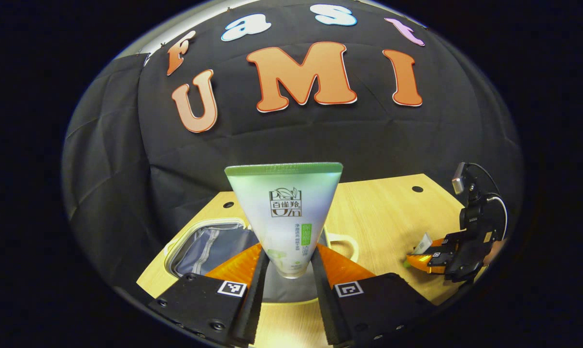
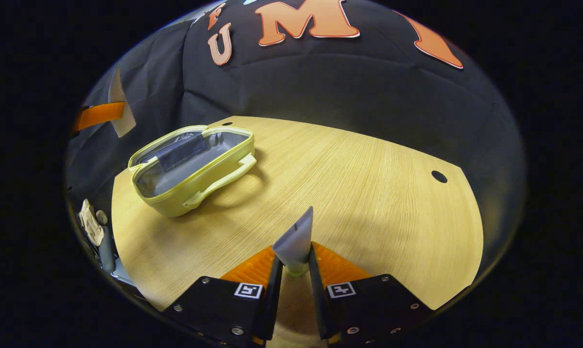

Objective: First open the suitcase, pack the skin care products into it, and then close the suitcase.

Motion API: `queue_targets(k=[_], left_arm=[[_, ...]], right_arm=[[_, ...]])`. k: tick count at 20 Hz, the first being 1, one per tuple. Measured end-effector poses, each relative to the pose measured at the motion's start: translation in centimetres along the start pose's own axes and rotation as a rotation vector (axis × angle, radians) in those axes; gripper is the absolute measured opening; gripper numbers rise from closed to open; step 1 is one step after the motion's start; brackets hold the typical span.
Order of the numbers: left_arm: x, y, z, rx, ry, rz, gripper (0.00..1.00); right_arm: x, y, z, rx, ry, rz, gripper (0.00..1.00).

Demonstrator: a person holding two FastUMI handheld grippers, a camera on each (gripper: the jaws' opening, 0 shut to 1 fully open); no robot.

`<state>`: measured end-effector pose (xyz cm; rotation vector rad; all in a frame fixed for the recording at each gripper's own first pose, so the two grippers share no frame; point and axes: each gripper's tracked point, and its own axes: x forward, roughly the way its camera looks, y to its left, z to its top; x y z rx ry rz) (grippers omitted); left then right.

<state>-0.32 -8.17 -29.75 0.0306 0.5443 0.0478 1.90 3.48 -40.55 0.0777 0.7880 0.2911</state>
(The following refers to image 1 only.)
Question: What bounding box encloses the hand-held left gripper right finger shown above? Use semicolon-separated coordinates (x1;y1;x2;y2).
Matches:
310;243;435;347

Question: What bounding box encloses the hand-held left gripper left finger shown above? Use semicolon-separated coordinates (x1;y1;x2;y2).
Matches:
148;243;271;347

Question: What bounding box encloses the green and white tube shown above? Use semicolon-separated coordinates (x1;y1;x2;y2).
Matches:
225;162;344;279

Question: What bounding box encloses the pale yellow suitcase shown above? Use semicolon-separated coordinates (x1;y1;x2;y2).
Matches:
165;217;360;305

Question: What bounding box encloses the small grey white tube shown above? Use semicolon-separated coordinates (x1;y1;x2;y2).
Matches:
403;233;433;269

